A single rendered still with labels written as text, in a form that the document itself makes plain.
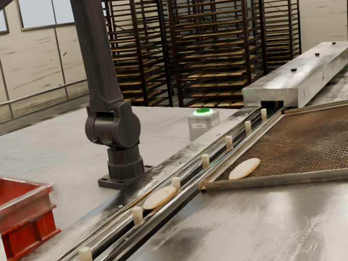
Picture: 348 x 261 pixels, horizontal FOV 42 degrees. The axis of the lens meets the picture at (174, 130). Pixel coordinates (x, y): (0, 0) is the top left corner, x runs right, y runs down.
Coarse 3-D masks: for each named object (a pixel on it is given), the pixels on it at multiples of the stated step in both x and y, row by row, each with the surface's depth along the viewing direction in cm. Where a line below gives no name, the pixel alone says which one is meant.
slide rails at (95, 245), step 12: (264, 108) 146; (276, 108) 144; (288, 108) 156; (252, 120) 133; (240, 132) 123; (192, 168) 100; (204, 168) 99; (180, 180) 94; (192, 180) 93; (132, 216) 80; (120, 228) 76; (132, 228) 75; (96, 240) 73; (108, 240) 73; (120, 240) 72
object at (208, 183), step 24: (288, 120) 112; (264, 144) 96; (288, 144) 90; (312, 144) 86; (336, 144) 81; (216, 168) 84; (264, 168) 80; (288, 168) 76; (312, 168) 73; (336, 168) 70
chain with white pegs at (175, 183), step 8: (280, 104) 153; (264, 112) 136; (248, 128) 124; (240, 136) 122; (208, 160) 101; (192, 176) 98; (176, 184) 89; (136, 208) 78; (136, 216) 78; (144, 216) 81; (88, 248) 66; (80, 256) 66; (88, 256) 66; (96, 256) 70
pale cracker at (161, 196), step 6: (168, 186) 89; (156, 192) 86; (162, 192) 86; (168, 192) 86; (174, 192) 87; (150, 198) 84; (156, 198) 83; (162, 198) 84; (168, 198) 85; (144, 204) 82; (150, 204) 82; (156, 204) 82; (162, 204) 83
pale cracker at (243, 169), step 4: (248, 160) 84; (252, 160) 83; (256, 160) 83; (240, 164) 82; (244, 164) 81; (248, 164) 81; (252, 164) 81; (256, 164) 81; (236, 168) 80; (240, 168) 80; (244, 168) 79; (248, 168) 79; (252, 168) 80; (232, 172) 79; (236, 172) 78; (240, 172) 78; (244, 172) 78; (248, 172) 78; (232, 176) 78; (236, 176) 77; (240, 176) 77; (244, 176) 78
